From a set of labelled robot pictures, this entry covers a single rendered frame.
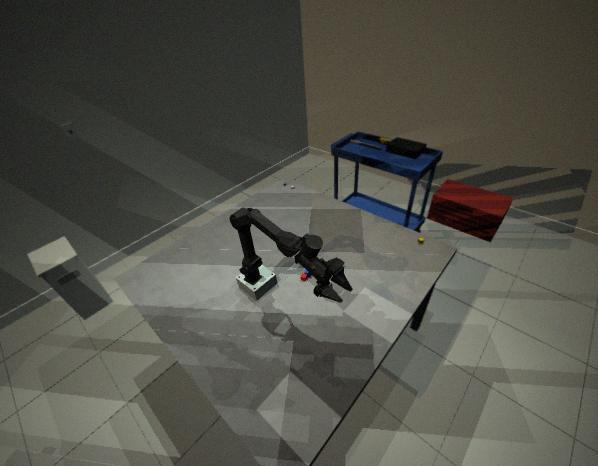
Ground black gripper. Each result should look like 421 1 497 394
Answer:
307 258 353 303

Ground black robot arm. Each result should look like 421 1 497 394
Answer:
230 207 323 285

